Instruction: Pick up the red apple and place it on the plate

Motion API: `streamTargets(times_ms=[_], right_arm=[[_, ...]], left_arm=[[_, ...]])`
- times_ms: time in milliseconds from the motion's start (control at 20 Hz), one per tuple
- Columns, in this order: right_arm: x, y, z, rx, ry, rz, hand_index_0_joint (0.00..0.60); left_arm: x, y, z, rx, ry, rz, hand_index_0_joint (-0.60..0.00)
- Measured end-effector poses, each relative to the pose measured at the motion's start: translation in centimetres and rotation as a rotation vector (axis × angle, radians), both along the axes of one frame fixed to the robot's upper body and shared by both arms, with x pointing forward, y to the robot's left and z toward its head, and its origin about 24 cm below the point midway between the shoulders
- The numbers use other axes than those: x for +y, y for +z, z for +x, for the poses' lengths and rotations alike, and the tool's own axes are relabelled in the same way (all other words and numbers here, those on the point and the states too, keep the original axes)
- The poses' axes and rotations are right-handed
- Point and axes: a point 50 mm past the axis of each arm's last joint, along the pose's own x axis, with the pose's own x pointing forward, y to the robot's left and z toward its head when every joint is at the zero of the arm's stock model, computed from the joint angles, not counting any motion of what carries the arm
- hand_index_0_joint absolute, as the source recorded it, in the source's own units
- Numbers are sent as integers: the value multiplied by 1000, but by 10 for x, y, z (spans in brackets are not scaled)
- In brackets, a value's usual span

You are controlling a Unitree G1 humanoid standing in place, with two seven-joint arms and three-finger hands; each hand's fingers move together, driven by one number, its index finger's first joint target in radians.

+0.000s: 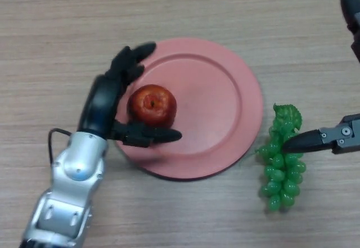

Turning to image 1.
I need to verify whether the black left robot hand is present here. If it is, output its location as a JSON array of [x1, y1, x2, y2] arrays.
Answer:
[[77, 42, 183, 148]]

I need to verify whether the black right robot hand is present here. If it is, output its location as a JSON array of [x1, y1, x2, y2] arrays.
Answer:
[[282, 0, 360, 155]]

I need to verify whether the red apple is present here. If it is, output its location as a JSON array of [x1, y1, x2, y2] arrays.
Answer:
[[128, 84, 178, 128]]

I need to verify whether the pink round plate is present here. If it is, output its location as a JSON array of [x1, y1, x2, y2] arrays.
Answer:
[[114, 37, 264, 180]]

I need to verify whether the green grape bunch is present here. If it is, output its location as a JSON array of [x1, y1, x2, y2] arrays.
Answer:
[[254, 103, 307, 212]]

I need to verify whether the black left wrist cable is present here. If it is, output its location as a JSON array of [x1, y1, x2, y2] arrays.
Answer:
[[48, 128, 73, 166]]

